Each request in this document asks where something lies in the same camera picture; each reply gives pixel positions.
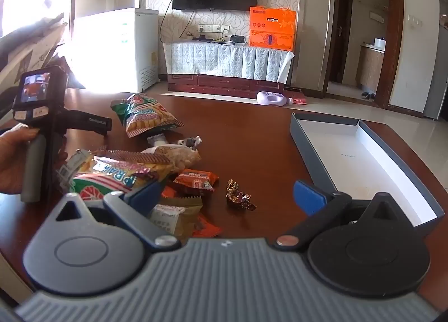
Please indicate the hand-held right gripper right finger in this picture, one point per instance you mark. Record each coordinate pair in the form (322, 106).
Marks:
(309, 198)

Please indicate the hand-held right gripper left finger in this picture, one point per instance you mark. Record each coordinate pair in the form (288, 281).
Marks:
(141, 196)

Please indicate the pale snack packet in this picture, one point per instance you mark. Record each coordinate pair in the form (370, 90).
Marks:
(175, 215)

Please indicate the green prawn cracker bag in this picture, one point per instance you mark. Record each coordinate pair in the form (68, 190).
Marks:
(147, 117)
(105, 175)

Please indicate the grey box with white inside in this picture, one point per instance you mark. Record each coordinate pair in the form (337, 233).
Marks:
(336, 154)

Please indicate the clear peanut snack bag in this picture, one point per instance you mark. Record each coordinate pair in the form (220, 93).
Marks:
(178, 157)

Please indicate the brown gold foil candy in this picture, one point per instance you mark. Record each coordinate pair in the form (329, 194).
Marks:
(238, 194)

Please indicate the panda wrapper candy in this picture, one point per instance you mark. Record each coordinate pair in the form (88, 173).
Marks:
(190, 142)

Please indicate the person's left hand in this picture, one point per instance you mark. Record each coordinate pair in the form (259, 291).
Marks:
(12, 157)

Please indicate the pile of cardboard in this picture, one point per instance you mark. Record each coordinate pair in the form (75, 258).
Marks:
(31, 45)

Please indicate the pink slippers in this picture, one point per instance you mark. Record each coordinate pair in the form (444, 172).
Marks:
(301, 100)

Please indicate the white chest freezer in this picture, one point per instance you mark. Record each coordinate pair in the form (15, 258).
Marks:
(140, 38)

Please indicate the grey slippers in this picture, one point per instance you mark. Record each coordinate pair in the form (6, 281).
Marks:
(369, 95)

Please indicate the dark wooden television cabinet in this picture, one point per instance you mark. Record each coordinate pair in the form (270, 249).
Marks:
(224, 86)

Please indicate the wooden kitchen cabinet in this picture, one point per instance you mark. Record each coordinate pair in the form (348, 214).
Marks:
(371, 70)

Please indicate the pale patterned tablecloth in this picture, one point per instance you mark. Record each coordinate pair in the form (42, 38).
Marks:
(210, 58)

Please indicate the orange gift box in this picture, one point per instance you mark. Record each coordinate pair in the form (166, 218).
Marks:
(273, 19)
(271, 41)

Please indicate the black power strip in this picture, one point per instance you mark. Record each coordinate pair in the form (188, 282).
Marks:
(203, 38)

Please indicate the white kitchen container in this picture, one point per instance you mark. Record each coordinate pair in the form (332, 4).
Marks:
(379, 44)

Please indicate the dark wooden door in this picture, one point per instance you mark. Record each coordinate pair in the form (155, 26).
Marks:
(341, 28)

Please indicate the small black device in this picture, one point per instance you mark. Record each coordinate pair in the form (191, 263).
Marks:
(239, 39)

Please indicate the grey refrigerator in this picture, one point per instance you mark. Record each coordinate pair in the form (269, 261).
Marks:
(437, 73)

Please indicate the white wall socket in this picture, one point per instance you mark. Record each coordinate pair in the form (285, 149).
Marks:
(223, 28)
(204, 28)

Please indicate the dark wooden door frame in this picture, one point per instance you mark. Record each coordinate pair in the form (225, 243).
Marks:
(395, 28)

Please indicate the white wall-mounted box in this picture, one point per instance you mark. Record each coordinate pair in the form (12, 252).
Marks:
(378, 16)

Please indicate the white light switch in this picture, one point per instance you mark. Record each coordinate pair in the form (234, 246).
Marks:
(414, 20)

